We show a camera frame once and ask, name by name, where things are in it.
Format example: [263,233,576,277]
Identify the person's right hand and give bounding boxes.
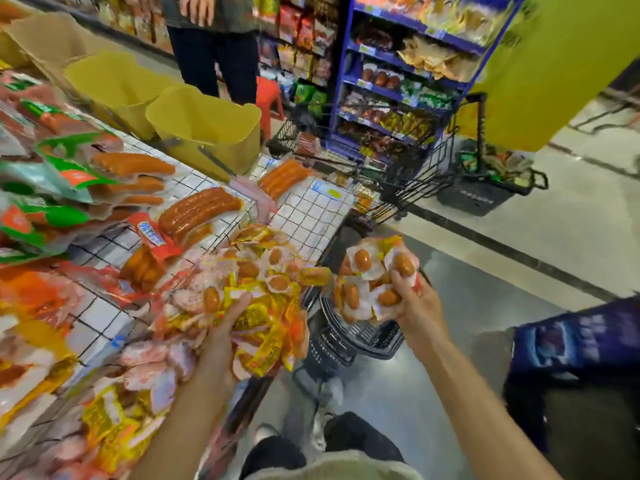
[385,273,449,361]

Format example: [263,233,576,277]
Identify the person's left hand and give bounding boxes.
[197,293,253,386]

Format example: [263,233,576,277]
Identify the yellow snack packets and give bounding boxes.
[333,235,419,324]

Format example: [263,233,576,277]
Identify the black shopping basket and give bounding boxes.
[300,269,431,383]

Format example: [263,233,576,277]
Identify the pink sausages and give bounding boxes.
[50,285,201,466]

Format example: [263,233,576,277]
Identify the pile of small snack packets tier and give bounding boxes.
[30,223,333,480]

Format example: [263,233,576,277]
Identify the red label brown sausage pack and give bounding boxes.
[120,185,246,293]

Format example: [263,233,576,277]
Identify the tiled white display table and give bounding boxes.
[0,125,356,480]

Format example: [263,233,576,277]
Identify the long orange sausage pack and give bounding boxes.
[258,157,313,203]

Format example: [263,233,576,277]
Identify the pile of sausage packets tier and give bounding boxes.
[0,69,176,266]

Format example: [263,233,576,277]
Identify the person's right forearm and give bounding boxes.
[415,335,566,480]

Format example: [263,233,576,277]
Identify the person's left forearm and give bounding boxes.
[130,369,236,480]

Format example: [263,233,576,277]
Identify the black basket holding groceries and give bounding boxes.
[437,139,549,218]

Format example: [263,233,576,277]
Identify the black shorts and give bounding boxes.
[240,413,406,468]

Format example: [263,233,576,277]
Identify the blue yellow price label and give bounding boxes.
[308,179,346,202]

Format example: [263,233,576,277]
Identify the dark blue display stand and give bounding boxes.
[505,295,640,480]

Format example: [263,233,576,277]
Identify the blue goods rack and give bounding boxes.
[325,0,528,181]

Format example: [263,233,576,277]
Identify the red stool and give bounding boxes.
[255,77,286,136]

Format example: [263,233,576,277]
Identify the yellow display panel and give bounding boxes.
[455,0,640,151]

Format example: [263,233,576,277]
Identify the store shelving with packaged goods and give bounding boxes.
[95,0,341,108]

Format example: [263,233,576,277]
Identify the black wire shopping cart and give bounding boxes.
[268,91,491,228]

